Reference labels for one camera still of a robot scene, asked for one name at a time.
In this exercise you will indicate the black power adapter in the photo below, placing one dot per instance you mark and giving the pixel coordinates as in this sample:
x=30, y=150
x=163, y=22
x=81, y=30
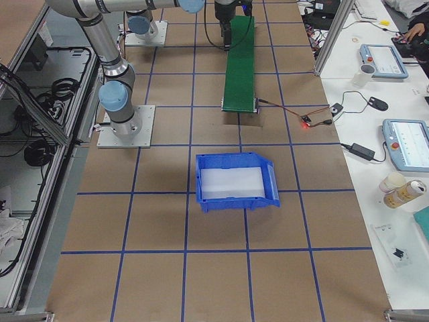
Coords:
x=362, y=152

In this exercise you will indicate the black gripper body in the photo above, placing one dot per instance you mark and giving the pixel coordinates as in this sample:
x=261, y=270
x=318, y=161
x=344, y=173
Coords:
x=222, y=11

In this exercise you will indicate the aluminium side rack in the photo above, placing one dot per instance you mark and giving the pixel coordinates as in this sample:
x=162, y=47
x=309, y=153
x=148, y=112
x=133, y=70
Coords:
x=40, y=103

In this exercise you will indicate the white mug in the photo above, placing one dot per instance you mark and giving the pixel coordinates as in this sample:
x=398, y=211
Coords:
x=364, y=75

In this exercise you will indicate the small sensor circuit board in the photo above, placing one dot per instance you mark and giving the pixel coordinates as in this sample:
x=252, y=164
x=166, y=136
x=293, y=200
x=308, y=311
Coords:
x=305, y=121

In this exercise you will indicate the far blue teach pendant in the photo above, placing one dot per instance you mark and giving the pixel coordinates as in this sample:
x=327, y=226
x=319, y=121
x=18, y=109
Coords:
x=385, y=59

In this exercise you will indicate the clear plastic sheet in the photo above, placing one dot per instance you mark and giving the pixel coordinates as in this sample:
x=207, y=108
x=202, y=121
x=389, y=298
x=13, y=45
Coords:
x=403, y=243

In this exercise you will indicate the aluminium frame post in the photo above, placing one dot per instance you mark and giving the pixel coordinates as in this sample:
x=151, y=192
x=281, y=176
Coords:
x=338, y=22

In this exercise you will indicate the near blue teach pendant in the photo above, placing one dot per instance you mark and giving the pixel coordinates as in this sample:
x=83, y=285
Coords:
x=407, y=144

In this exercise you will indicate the beverage can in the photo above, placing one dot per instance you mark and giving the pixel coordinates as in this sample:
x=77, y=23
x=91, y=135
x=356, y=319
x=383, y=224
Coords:
x=404, y=194

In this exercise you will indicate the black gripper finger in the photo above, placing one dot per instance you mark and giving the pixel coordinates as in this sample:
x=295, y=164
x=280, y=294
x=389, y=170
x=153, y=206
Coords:
x=226, y=34

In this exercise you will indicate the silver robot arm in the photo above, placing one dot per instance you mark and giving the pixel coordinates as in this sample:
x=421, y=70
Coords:
x=115, y=95
x=189, y=7

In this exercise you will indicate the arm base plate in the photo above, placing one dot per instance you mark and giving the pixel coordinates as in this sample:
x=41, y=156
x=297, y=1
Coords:
x=132, y=134
x=143, y=33

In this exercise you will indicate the beige paper cup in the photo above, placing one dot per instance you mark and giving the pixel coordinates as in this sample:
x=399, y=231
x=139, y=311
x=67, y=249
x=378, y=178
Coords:
x=392, y=181

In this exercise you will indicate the green conveyor belt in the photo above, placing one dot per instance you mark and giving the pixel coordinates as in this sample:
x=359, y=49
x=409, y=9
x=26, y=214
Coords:
x=239, y=92

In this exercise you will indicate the blue plastic bin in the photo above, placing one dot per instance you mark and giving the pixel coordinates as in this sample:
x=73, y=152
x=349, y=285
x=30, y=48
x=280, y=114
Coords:
x=243, y=180

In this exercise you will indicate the black computer mouse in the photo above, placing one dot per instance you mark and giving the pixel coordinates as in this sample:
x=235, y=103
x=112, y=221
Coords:
x=378, y=104

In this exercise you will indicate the blue teach pendant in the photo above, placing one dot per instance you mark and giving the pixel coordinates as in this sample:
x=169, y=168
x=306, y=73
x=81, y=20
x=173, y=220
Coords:
x=407, y=144
x=385, y=59

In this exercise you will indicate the person hand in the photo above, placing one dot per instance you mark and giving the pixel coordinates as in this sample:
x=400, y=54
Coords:
x=416, y=30

